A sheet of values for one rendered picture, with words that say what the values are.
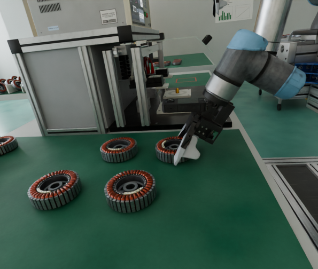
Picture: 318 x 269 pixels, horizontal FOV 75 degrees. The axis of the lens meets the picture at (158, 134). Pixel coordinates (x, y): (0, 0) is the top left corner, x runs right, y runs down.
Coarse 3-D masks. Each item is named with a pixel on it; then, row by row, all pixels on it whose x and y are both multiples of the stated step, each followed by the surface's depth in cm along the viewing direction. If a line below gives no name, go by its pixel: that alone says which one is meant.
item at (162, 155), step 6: (168, 138) 64; (174, 138) 64; (180, 138) 64; (156, 144) 62; (162, 144) 61; (168, 144) 64; (174, 144) 62; (156, 150) 60; (162, 150) 58; (168, 150) 57; (174, 150) 58; (162, 156) 58; (168, 156) 57; (168, 162) 57
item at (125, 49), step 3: (120, 45) 75; (123, 45) 75; (126, 45) 76; (129, 45) 80; (120, 48) 76; (123, 48) 76; (126, 48) 76; (129, 48) 80; (123, 51) 76; (126, 51) 76; (129, 51) 80; (120, 54) 77; (123, 54) 76; (126, 54) 76
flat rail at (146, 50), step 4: (156, 44) 112; (144, 48) 80; (148, 48) 87; (152, 48) 98; (156, 48) 108; (160, 48) 124; (144, 52) 80; (148, 52) 87; (152, 52) 97; (144, 56) 80
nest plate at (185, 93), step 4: (168, 92) 120; (172, 92) 119; (180, 92) 117; (184, 92) 116; (188, 92) 116; (164, 96) 113; (168, 96) 112; (172, 96) 112; (176, 96) 111; (180, 96) 111; (184, 96) 110; (188, 96) 110
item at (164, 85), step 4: (152, 76) 91; (156, 76) 90; (160, 76) 89; (148, 80) 90; (152, 80) 89; (156, 80) 89; (160, 80) 89; (132, 84) 92; (148, 84) 90; (152, 84) 90; (156, 84) 90; (160, 84) 89; (164, 84) 93; (168, 84) 94; (132, 88) 92; (156, 88) 91; (160, 88) 90; (164, 88) 90
